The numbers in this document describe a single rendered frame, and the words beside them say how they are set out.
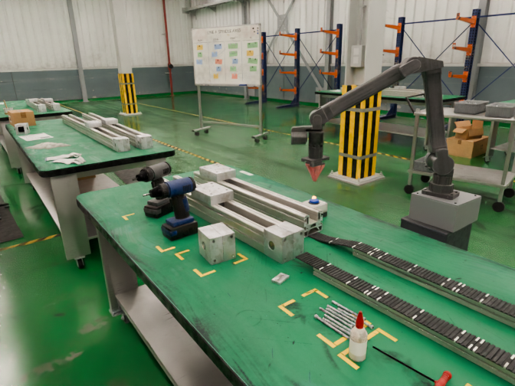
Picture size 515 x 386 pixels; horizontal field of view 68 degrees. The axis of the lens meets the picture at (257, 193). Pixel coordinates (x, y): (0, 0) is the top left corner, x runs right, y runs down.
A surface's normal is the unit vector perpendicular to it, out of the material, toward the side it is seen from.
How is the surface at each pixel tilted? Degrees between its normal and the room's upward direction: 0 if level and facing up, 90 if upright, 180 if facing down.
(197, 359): 0
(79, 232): 90
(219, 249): 90
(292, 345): 0
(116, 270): 90
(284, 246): 90
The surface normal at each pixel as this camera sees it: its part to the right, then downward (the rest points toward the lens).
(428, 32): -0.80, 0.21
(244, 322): -0.02, -0.94
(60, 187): 0.59, 0.25
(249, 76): -0.55, 0.28
